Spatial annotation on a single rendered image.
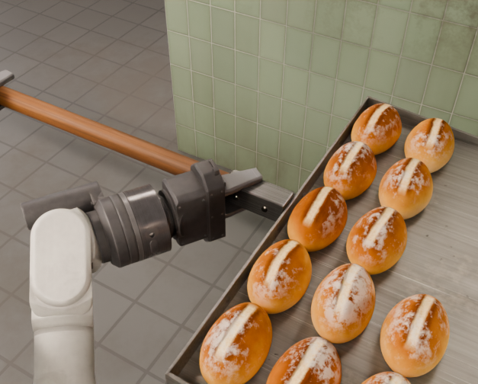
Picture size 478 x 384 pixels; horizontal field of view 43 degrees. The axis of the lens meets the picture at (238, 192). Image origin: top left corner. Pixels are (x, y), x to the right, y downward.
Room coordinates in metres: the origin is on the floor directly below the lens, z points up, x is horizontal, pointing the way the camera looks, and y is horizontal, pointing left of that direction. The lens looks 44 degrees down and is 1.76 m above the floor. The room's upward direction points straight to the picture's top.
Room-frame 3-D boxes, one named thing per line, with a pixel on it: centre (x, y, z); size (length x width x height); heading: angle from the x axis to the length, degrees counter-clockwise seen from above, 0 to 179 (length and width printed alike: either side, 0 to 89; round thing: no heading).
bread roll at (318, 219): (0.52, -0.10, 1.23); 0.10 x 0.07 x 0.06; 149
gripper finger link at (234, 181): (0.57, 0.00, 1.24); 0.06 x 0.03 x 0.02; 115
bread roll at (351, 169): (0.61, -0.15, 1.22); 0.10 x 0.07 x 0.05; 153
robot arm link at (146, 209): (0.53, 0.08, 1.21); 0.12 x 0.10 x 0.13; 115
